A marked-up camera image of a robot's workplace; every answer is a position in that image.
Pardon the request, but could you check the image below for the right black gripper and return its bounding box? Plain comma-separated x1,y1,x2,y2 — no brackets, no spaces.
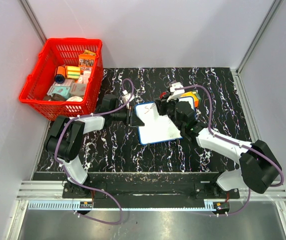
154,93,184,131

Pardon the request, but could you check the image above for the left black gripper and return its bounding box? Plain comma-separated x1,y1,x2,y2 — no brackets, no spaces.
111,105,144,128

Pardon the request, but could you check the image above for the white blue-framed whiteboard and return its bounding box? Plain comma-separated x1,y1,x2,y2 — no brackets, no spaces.
135,102,182,145

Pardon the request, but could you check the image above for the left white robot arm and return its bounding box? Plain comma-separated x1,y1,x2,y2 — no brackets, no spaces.
44,93,145,198

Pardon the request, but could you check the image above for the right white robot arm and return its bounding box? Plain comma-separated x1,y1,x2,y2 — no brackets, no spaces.
155,98,281,198

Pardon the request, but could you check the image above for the orange juice carton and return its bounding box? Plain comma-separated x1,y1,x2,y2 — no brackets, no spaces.
181,90,201,108

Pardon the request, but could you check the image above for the white round container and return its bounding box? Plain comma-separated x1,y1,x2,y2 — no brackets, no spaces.
66,96,83,103

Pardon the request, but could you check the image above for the brown pink box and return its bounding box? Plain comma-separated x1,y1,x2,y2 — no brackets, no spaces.
70,82,87,98

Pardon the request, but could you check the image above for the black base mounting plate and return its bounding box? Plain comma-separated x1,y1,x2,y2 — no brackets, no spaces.
62,181,240,210

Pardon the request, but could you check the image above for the teal box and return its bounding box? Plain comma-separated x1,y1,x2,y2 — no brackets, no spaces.
47,85,71,99

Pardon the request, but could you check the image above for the orange snack box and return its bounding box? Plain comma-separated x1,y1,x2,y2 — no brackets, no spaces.
79,54,96,67

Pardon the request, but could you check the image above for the yellow striped box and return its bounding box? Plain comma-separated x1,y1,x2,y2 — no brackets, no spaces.
65,65,81,80

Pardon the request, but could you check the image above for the red plastic shopping basket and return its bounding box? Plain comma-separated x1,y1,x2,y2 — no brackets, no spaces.
18,37,104,121

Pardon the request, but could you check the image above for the blue orange can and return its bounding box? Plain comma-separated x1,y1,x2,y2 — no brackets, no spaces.
54,66,66,84

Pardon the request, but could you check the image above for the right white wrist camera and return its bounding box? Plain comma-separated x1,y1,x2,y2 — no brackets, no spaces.
167,82,185,102

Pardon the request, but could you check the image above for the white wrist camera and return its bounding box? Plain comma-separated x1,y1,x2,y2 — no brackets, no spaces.
122,90,133,104
167,82,185,102

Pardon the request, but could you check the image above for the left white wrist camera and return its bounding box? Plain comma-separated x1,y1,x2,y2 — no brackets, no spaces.
122,90,133,104

